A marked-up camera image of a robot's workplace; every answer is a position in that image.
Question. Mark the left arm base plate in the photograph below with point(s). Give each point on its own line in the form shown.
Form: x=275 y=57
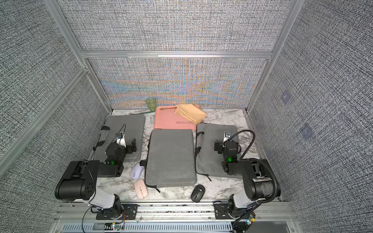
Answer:
x=127 y=212

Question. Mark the aluminium front rail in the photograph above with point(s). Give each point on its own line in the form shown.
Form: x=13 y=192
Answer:
x=177 y=216

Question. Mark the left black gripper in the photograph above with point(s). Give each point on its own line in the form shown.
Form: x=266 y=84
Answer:
x=128 y=147

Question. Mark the green pen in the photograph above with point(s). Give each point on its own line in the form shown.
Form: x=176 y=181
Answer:
x=140 y=112

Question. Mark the pink laptop sleeve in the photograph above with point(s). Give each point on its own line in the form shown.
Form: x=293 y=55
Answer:
x=165 y=118

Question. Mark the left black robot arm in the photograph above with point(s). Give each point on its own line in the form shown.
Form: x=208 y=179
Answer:
x=79 y=183

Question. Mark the green glass cup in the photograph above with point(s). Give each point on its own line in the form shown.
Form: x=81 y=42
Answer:
x=151 y=104

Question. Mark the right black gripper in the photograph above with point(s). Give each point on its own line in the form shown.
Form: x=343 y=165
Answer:
x=219 y=146

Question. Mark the folded yellow cloth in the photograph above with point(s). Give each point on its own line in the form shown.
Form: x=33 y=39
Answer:
x=190 y=112

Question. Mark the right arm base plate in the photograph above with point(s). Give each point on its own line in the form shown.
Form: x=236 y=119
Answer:
x=221 y=211

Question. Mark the lilac computer mouse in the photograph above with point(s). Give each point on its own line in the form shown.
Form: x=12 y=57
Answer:
x=137 y=171

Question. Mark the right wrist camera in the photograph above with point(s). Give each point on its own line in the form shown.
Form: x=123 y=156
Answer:
x=227 y=136

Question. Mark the pink computer mouse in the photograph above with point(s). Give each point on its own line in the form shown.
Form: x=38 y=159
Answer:
x=141 y=189

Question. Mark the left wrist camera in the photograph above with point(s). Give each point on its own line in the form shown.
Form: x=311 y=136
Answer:
x=120 y=139

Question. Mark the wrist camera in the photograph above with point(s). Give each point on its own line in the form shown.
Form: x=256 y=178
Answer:
x=227 y=136
x=120 y=139

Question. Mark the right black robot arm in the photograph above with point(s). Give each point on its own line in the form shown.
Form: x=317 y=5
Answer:
x=259 y=182

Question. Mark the grey laptop bag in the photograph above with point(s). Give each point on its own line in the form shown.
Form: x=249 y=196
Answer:
x=170 y=160
x=207 y=160
x=132 y=126

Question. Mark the black computer mouse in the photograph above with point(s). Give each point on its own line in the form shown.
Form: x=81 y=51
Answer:
x=197 y=193

